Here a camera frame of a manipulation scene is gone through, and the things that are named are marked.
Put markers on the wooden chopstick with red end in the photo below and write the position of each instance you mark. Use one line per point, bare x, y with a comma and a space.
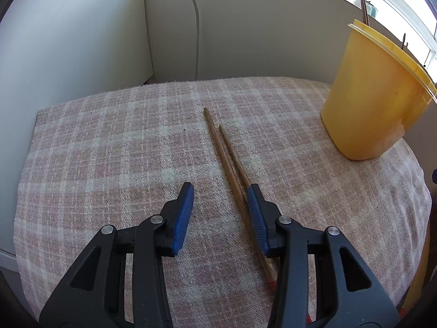
235, 155
225, 162

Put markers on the wooden stool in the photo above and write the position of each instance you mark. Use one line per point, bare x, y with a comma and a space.
418, 280

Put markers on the yellow plastic container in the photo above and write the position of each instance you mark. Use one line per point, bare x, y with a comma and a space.
368, 109

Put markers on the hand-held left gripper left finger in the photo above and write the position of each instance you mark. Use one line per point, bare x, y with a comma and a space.
182, 218

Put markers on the pink plaid cloth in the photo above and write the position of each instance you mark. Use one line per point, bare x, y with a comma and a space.
119, 160

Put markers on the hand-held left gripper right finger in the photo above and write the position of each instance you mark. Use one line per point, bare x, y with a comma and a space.
257, 218

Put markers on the mint green kettle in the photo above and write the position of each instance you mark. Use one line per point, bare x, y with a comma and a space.
372, 9

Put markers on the brown wooden chopstick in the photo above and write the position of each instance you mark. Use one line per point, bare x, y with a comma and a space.
364, 10

